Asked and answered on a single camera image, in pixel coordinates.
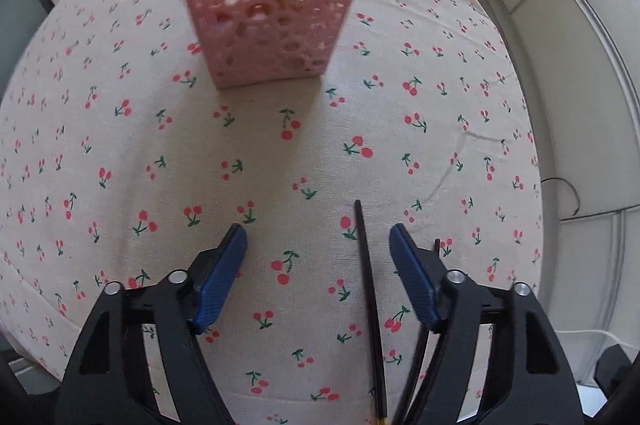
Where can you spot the black chopstick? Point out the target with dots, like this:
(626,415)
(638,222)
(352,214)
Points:
(370,305)
(412,380)

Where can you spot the cherry print tablecloth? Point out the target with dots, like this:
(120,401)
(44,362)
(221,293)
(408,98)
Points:
(280,185)

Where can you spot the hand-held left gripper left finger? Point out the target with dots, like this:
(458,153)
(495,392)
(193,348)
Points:
(222,277)

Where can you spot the black object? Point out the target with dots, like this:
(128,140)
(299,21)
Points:
(617,372)

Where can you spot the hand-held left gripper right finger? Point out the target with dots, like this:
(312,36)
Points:
(414,277)

